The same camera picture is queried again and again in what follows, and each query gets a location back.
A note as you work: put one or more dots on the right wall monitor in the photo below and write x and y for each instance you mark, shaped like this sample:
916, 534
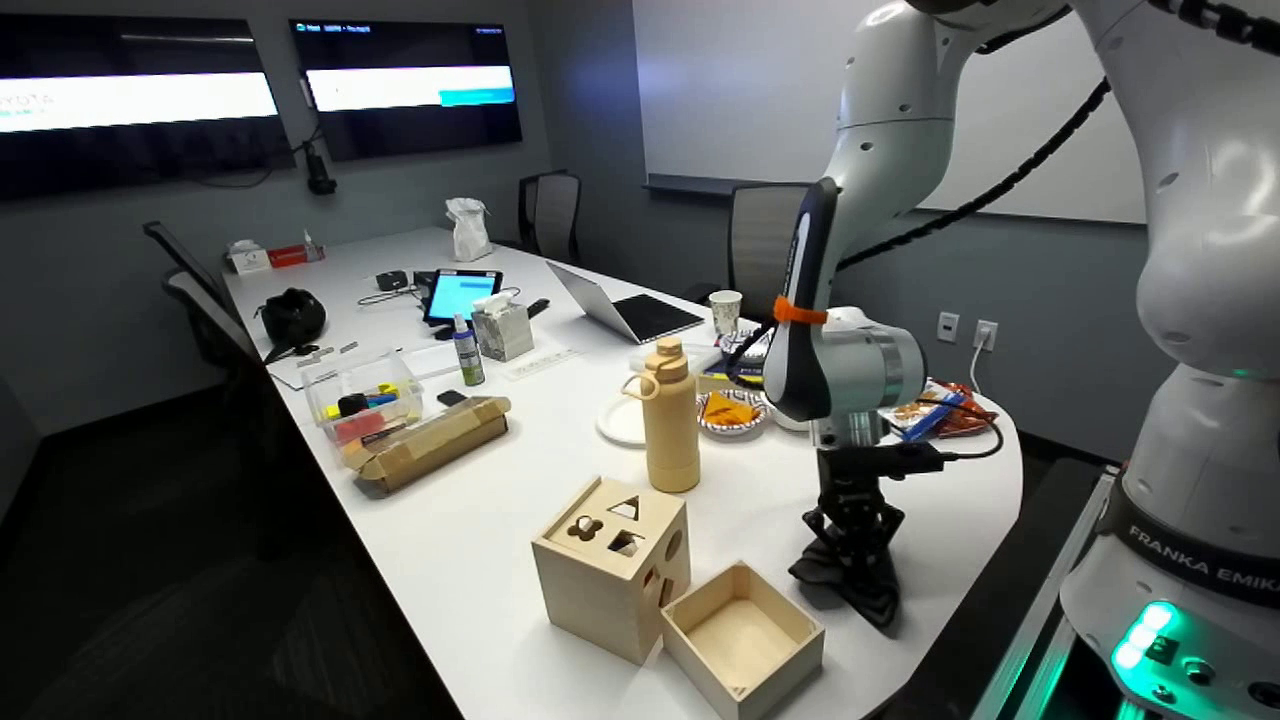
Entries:
405, 84

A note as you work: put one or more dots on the tan cardboard tube box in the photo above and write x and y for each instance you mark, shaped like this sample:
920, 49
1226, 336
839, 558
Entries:
430, 445

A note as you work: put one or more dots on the grey office chair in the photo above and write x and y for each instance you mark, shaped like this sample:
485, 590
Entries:
548, 205
762, 226

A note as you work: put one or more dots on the open wooden box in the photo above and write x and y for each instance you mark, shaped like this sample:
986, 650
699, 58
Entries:
742, 640

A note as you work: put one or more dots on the far grey office chair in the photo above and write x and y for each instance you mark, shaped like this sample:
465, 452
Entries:
548, 205

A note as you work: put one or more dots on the tan water bottle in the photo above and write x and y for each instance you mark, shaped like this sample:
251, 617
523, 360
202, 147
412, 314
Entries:
664, 393

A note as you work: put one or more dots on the black webcam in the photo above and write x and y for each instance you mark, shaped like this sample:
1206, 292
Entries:
317, 168

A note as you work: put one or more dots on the left wall monitor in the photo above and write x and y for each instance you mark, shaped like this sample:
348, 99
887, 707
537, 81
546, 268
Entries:
111, 100

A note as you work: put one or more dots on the patterned plate with orange chips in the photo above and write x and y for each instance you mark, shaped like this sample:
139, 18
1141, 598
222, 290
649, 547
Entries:
731, 413

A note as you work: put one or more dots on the paper coffee cup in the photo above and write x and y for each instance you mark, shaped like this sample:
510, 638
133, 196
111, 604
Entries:
724, 314

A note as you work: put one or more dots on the plain white plate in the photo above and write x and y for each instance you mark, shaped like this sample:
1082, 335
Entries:
623, 426

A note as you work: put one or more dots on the dark grey towel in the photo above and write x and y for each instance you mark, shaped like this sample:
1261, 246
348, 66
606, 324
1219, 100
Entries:
855, 565

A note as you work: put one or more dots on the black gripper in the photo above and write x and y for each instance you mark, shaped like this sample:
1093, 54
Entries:
850, 484

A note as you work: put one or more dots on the white plastic bag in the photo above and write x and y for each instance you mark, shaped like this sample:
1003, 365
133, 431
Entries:
470, 226

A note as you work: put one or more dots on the white tissue box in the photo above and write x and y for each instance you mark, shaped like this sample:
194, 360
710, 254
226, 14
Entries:
502, 331

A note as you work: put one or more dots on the blue cracker bag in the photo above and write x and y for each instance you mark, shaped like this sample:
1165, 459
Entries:
935, 416

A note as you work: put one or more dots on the blue screen tablet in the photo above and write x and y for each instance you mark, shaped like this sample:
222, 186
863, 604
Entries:
457, 290

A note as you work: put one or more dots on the red chip bag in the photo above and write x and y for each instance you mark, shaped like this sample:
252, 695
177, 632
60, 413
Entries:
964, 420

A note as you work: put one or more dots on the black office chair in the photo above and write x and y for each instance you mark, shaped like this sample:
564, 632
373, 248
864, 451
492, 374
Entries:
207, 304

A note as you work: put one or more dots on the clear plastic bin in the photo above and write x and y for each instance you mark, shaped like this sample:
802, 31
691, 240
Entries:
363, 398

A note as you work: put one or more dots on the small spray bottle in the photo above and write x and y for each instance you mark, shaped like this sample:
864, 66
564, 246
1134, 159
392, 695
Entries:
470, 354

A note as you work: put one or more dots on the red and white box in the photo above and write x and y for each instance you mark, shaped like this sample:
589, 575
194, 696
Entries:
246, 258

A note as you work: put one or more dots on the wall monitor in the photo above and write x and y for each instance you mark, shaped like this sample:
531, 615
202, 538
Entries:
111, 100
405, 84

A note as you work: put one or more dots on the black headphones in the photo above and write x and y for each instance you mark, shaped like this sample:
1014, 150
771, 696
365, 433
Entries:
292, 322

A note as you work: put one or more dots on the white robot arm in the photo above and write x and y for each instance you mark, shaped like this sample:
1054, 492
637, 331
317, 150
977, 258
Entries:
1180, 580

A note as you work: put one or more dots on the black laptop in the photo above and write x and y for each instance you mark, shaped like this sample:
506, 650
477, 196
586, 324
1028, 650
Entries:
632, 317

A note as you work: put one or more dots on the wooden shape sorter box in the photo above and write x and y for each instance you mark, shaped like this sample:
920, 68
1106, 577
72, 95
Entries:
610, 561

